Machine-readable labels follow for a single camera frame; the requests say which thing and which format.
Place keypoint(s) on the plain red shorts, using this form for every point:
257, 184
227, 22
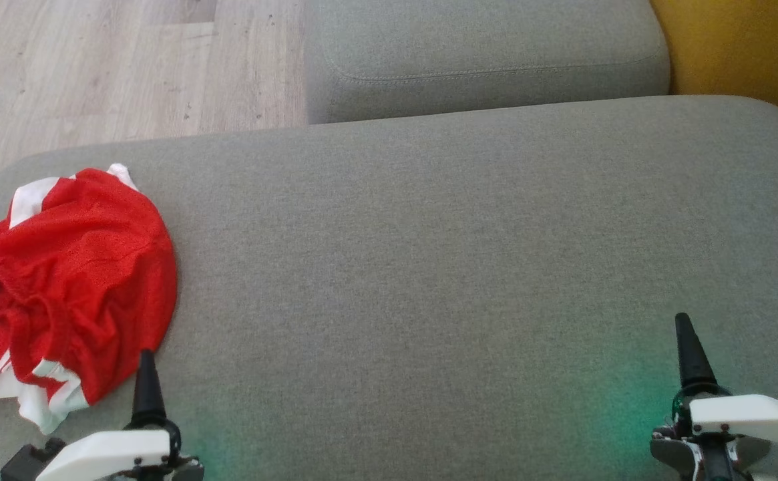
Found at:
88, 267

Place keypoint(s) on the large grey sofa seat cushion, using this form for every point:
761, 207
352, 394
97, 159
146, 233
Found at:
429, 267

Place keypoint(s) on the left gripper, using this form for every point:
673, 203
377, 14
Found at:
108, 454

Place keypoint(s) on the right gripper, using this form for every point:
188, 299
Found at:
749, 417

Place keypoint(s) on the yellow sofa backrest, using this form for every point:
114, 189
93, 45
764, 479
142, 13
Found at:
742, 47

